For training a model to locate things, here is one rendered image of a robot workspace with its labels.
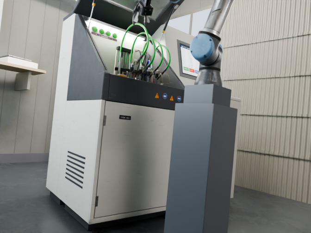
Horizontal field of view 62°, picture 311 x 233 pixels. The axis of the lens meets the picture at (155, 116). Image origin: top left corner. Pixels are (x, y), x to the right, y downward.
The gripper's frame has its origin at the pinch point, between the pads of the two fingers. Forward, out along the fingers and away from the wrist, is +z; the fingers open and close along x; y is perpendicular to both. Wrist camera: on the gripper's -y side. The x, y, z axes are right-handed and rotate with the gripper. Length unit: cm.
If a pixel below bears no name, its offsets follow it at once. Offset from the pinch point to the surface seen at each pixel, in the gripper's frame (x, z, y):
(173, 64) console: 45, 41, -12
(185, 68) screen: 58, 46, -11
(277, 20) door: 207, 19, -59
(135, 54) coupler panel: 21, 47, -36
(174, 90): 25, 36, 26
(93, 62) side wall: -29.8, 22.9, 8.0
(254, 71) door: 186, 75, -36
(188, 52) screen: 66, 38, -25
